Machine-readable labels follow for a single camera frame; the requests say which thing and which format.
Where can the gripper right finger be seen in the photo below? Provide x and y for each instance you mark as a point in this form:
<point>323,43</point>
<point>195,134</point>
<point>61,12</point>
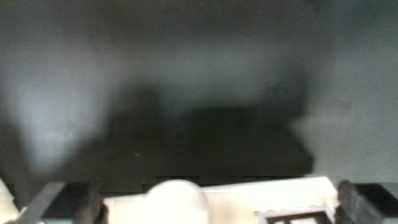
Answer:
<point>369,204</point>

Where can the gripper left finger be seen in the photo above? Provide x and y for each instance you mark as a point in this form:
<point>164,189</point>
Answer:
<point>69,204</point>

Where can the white drawer box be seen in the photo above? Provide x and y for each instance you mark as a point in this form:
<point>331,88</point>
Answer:
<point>180,203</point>

